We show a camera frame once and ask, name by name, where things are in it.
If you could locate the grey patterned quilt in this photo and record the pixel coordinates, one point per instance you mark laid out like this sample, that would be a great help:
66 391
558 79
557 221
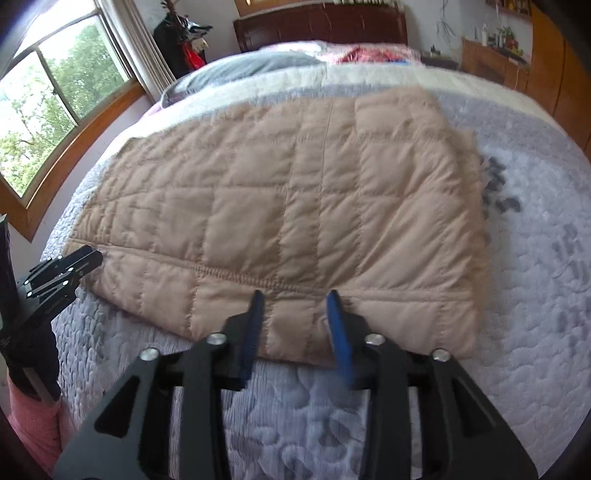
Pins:
531 286

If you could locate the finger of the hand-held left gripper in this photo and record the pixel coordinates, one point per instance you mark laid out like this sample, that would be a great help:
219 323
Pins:
55 288
69 263

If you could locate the dark nightstand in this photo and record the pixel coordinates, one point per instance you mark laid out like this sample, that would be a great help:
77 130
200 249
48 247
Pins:
438 59

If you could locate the plain beige curtain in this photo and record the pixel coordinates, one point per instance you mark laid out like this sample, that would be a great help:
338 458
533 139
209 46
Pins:
143 50

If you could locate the cream blanket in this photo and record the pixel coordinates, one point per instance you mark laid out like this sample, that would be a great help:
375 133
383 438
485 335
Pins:
461 83

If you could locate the blue-grey pillow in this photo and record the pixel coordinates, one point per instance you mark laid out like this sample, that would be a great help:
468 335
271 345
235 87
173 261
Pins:
249 69

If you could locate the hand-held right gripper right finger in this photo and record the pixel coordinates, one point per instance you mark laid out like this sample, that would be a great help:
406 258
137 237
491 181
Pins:
339 332

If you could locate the black and white cloth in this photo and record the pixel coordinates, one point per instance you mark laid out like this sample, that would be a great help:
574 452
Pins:
194 25

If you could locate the dark wooden headboard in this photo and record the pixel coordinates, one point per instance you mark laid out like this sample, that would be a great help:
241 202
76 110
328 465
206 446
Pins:
323 25

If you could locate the small potted plant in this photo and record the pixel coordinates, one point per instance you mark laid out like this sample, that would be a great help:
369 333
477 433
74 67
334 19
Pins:
505 37

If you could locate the red hanging bag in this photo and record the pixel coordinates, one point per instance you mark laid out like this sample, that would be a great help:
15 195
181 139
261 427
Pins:
192 56

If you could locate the large wooden frame window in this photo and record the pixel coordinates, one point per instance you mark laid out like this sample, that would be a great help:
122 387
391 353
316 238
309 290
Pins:
60 106

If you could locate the wooden wardrobe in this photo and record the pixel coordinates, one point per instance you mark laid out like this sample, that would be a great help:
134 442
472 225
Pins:
563 78

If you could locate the person's left forearm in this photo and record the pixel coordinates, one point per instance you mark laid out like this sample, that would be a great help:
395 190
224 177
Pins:
34 429

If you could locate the pink floral blanket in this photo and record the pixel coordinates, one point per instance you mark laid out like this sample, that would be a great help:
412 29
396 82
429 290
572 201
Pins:
295 47

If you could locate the wooden wall shelf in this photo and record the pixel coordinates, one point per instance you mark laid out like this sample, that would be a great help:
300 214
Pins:
508 5

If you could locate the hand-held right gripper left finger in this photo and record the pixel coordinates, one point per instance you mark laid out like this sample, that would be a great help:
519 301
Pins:
251 332

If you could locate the red patterned cloth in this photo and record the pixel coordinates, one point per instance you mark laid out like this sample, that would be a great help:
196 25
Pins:
364 54

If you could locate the beige quilted jacket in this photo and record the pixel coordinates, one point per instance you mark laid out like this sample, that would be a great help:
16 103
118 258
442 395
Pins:
286 217

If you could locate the wooden desk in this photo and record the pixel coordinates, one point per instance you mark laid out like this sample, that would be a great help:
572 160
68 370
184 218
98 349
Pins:
494 64

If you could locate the white bottle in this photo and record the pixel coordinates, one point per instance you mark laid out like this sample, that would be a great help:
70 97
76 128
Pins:
483 34

